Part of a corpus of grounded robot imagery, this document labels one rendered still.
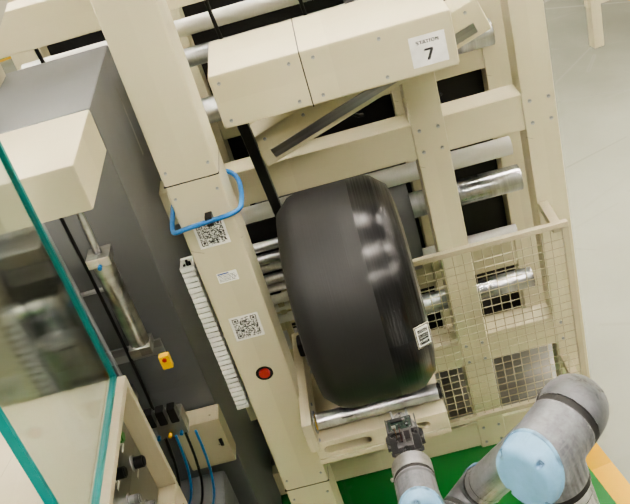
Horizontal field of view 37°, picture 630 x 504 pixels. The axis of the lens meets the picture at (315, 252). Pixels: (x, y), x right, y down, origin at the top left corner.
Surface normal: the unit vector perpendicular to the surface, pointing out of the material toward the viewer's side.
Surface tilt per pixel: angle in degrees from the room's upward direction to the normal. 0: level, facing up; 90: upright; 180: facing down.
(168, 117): 90
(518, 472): 86
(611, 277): 0
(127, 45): 90
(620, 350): 0
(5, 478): 0
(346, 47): 90
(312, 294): 52
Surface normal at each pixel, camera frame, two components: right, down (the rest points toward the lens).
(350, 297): -0.07, 0.00
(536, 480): -0.68, 0.48
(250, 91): 0.09, 0.53
